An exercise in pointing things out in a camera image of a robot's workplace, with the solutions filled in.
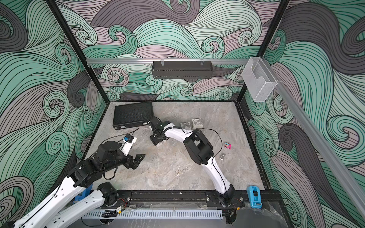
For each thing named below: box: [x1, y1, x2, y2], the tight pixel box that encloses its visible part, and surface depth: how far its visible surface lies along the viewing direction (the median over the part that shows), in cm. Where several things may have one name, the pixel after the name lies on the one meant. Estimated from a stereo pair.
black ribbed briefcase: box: [112, 101, 154, 130], surface depth 106 cm
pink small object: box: [224, 142, 233, 150], surface depth 94 cm
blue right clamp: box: [246, 184, 263, 209], surface depth 73 cm
